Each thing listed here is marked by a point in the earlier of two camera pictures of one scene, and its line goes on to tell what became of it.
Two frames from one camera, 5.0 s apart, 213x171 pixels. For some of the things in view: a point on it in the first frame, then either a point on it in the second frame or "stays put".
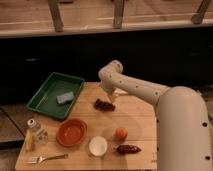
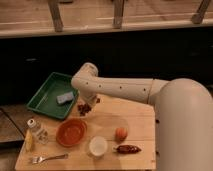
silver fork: [41, 159] stays put
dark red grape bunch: [105, 106] to [85, 107]
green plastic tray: [57, 95] stays put
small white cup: [98, 145] stays put
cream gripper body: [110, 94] to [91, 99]
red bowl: [71, 132] stays put
